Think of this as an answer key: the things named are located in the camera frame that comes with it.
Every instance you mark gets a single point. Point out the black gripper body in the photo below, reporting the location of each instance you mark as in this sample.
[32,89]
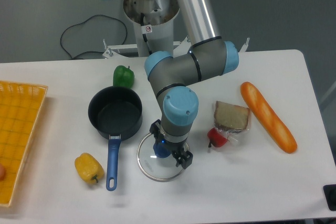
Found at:
[170,144]

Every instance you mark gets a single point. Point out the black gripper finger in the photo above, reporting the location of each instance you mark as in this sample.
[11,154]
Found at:
[155,130]
[183,158]

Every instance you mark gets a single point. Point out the toast slice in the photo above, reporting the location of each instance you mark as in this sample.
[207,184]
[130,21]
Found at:
[231,121]

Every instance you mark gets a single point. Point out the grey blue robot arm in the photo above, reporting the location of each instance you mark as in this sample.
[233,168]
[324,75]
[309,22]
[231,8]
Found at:
[208,56]

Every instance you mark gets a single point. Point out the glass pot lid blue knob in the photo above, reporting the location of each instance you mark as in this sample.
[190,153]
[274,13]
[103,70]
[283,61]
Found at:
[155,161]

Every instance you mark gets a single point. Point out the red bell pepper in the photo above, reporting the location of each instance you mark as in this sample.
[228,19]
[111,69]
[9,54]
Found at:
[215,140]

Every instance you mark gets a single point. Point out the green bell pepper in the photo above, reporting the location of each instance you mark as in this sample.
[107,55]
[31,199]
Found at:
[123,77]

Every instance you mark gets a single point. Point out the yellow bell pepper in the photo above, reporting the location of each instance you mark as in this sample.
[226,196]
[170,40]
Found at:
[88,168]

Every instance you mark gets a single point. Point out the orange baguette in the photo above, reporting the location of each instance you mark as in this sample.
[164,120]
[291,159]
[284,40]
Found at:
[267,117]

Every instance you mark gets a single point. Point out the yellow woven basket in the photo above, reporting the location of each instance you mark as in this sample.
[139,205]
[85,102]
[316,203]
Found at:
[21,104]

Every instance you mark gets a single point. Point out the black device at table edge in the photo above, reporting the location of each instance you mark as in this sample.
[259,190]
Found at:
[330,195]

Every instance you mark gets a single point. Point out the dark saucepan blue handle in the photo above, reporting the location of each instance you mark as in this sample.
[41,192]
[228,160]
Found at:
[116,113]

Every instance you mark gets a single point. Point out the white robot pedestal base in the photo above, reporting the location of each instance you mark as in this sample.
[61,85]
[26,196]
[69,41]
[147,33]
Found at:
[153,25]

